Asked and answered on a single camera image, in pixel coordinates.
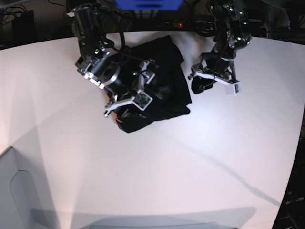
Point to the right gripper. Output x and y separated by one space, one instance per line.
125 89

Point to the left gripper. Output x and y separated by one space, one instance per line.
212 69

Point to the black T-shirt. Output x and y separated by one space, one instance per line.
168 88

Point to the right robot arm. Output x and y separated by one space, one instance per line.
99 57

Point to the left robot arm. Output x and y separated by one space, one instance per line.
232 32

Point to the black power strip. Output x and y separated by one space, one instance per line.
188 26

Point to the blue box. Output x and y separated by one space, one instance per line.
148 4

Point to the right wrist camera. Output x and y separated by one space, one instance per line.
142 100

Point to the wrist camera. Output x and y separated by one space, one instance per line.
233 88
142 100

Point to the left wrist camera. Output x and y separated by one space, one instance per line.
233 88

